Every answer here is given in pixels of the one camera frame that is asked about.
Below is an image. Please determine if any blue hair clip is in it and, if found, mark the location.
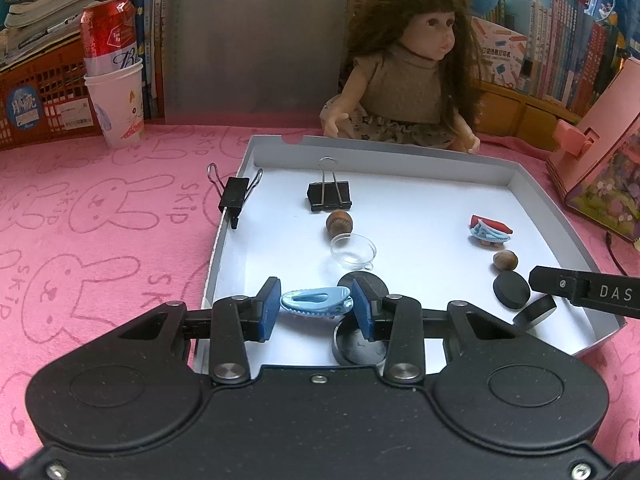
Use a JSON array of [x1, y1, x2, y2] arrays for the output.
[[280, 286, 355, 318], [469, 222, 513, 250]]

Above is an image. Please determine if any pink rabbit-print cloth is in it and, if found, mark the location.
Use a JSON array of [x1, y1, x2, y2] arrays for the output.
[[0, 119, 640, 466]]

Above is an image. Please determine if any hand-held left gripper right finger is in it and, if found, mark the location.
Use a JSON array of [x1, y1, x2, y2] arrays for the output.
[[351, 277, 532, 387]]

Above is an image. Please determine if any pink triangular toy house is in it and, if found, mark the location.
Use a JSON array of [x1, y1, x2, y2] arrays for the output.
[[544, 57, 640, 247]]

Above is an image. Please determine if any black cable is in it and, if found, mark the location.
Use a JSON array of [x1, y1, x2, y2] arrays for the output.
[[604, 231, 632, 277]]

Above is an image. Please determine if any row of blue books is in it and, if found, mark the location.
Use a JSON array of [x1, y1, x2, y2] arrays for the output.
[[117, 0, 168, 122]]

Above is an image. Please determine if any black binder clip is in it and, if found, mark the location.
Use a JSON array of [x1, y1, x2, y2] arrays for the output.
[[306, 156, 353, 213], [206, 162, 264, 231]]

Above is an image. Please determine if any thick black disc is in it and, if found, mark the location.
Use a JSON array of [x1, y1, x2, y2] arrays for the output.
[[511, 295, 558, 332]]

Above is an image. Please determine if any row of upright books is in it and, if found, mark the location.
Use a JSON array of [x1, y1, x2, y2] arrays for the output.
[[347, 0, 632, 117]]

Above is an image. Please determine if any clear plastic dome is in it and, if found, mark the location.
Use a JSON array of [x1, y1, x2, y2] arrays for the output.
[[330, 232, 377, 272]]

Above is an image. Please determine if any red soda can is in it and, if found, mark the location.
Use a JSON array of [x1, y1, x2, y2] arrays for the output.
[[80, 0, 138, 78]]

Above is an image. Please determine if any white paper cup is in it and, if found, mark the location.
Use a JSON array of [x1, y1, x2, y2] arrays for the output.
[[83, 57, 147, 150]]

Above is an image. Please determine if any white cardboard box tray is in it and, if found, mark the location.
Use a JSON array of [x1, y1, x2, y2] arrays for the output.
[[199, 134, 629, 377]]

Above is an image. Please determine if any doll with brown hair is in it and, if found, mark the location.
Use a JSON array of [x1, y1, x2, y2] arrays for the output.
[[319, 0, 485, 157]]

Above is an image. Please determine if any colourful printed cardboard box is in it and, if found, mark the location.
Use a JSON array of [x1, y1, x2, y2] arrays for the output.
[[470, 14, 530, 97]]

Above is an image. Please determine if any orange plastic basket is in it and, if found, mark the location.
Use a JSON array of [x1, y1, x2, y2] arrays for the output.
[[0, 40, 107, 152]]

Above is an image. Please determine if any yellow wooden box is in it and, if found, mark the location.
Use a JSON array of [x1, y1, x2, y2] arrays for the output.
[[472, 81, 585, 152]]

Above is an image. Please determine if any blue printed carton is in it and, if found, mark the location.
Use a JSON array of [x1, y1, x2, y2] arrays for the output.
[[584, 0, 640, 58]]

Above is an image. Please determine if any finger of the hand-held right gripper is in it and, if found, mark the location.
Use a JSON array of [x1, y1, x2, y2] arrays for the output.
[[528, 266, 586, 307]]

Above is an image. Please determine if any black round metal lid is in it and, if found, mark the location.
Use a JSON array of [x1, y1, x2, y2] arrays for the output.
[[331, 317, 390, 367]]

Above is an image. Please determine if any translucent grey storage bin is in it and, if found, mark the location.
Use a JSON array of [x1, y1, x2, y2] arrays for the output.
[[161, 0, 352, 132]]

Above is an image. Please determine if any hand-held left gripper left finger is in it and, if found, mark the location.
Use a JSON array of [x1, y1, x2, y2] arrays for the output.
[[114, 276, 282, 387]]

